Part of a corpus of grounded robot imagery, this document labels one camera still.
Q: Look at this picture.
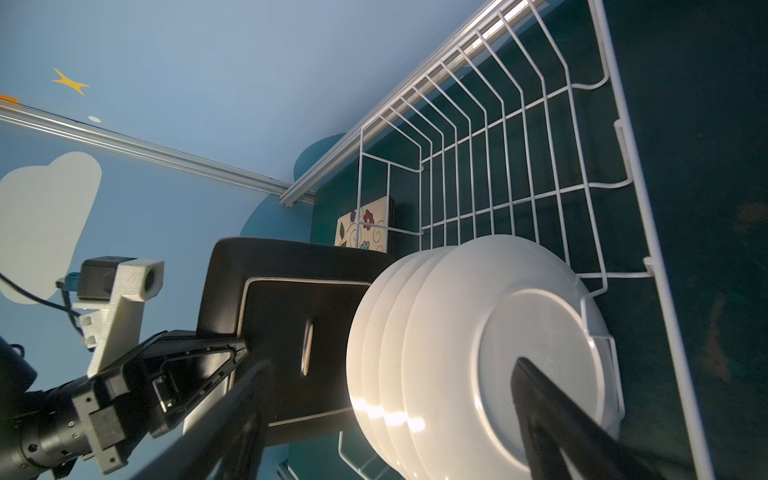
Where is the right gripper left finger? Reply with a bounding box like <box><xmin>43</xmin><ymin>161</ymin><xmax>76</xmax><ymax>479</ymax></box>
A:
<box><xmin>134</xmin><ymin>361</ymin><xmax>273</xmax><ymax>479</ymax></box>

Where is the aluminium rear frame rail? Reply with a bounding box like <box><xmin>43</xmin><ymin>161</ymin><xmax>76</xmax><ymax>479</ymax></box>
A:
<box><xmin>279</xmin><ymin>0</ymin><xmax>530</xmax><ymax>207</ymax></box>

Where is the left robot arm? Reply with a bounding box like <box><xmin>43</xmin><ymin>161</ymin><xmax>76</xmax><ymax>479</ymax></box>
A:
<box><xmin>1</xmin><ymin>330</ymin><xmax>247</xmax><ymax>479</ymax></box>

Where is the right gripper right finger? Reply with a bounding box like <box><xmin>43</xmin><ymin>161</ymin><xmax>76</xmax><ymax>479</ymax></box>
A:
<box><xmin>511</xmin><ymin>357</ymin><xmax>660</xmax><ymax>479</ymax></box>

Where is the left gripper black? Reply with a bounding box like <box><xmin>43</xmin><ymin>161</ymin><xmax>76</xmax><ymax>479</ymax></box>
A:
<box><xmin>72</xmin><ymin>330</ymin><xmax>248</xmax><ymax>474</ymax></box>

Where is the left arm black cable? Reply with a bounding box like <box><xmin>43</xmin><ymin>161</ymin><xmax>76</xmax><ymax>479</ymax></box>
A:
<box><xmin>0</xmin><ymin>272</ymin><xmax>85</xmax><ymax>337</ymax></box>

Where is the left aluminium frame post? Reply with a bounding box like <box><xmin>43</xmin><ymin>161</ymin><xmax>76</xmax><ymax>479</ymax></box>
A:
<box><xmin>1</xmin><ymin>98</ymin><xmax>291</xmax><ymax>196</ymax></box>

